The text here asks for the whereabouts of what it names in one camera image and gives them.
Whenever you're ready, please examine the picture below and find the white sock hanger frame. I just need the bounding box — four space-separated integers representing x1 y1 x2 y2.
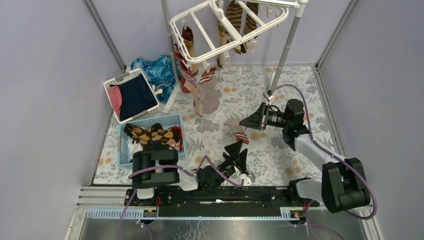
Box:
169 0 300 64

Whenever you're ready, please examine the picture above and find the white laundry basket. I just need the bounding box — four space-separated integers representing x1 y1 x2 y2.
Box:
103 68 160 124

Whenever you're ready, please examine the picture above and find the blue patterned cloth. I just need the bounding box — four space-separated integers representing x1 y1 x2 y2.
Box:
130 55 176 104

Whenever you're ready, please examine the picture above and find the dark navy cloth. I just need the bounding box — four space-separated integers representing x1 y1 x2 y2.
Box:
111 75 158 121

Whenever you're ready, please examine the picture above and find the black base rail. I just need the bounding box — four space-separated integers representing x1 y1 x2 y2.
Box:
124 186 310 218

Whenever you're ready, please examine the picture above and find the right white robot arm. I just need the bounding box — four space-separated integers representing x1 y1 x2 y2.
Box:
239 99 372 213

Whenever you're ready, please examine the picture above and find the pink cloth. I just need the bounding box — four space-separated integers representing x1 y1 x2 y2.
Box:
107 85 123 117

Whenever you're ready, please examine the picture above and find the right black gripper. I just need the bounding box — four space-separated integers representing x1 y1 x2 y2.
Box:
239 102 290 131

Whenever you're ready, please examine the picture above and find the pile of socks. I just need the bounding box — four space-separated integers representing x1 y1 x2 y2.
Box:
123 123 184 152

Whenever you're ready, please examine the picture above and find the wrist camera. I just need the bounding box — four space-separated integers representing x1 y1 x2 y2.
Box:
263 89 276 106
234 166 256 188

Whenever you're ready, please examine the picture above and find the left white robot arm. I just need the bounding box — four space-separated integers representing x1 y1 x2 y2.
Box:
127 140 255 206

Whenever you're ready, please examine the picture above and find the red striped sock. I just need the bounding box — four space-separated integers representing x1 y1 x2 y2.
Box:
174 48 196 94
192 84 203 117

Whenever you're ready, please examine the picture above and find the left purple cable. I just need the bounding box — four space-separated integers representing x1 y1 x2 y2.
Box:
115 154 245 240

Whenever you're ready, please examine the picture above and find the silver drying rack stand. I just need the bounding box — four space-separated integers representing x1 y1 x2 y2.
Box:
160 0 310 100

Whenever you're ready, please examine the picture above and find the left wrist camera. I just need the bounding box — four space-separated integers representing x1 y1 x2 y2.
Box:
234 166 256 188

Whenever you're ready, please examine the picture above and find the brown patterned hanging sock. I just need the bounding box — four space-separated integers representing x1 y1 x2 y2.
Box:
241 2 259 54

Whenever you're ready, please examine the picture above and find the blue laundry basket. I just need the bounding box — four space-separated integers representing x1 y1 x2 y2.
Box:
116 114 187 169

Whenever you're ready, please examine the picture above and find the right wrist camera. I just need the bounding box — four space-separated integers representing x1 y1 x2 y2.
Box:
263 89 276 106

